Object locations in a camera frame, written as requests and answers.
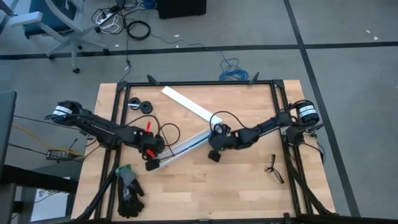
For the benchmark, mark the black spool with white label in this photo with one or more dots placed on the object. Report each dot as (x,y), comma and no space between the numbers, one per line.
(132,100)

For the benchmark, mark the black grey work glove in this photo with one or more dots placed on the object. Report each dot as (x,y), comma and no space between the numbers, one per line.
(126,179)
(130,205)

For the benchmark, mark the black table frame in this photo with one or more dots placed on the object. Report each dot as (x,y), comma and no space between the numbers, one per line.
(202,83)

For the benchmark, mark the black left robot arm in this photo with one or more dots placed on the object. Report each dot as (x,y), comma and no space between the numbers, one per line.
(99,129)

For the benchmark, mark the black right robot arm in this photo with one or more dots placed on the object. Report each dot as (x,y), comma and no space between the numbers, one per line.
(267,126)

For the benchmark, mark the blue and white office chair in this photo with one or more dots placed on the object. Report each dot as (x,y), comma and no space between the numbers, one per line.
(46,12)

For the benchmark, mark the red left gripper bracket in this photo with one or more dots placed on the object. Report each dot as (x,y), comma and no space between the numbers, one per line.
(148,126)

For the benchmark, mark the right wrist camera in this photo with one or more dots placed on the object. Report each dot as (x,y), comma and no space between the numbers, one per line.
(222,129)

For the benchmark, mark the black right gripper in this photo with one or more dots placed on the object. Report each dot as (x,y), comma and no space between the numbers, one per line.
(224,141)

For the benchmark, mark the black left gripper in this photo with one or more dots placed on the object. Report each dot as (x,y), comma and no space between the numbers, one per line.
(150,141)

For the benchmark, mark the black eyeglasses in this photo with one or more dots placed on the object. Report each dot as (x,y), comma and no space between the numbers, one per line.
(272,170)

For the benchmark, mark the black power adapter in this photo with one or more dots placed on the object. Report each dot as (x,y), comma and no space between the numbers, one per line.
(57,154)

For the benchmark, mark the black frame bracket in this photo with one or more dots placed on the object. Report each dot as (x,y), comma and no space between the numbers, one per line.
(254,78)
(153,80)

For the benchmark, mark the black computer tower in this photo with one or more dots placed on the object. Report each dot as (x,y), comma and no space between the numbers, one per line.
(182,7)

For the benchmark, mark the white raceway cover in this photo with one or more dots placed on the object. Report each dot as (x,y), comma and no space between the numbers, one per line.
(189,104)

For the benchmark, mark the white power strip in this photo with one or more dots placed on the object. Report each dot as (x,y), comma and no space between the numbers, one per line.
(105,18)

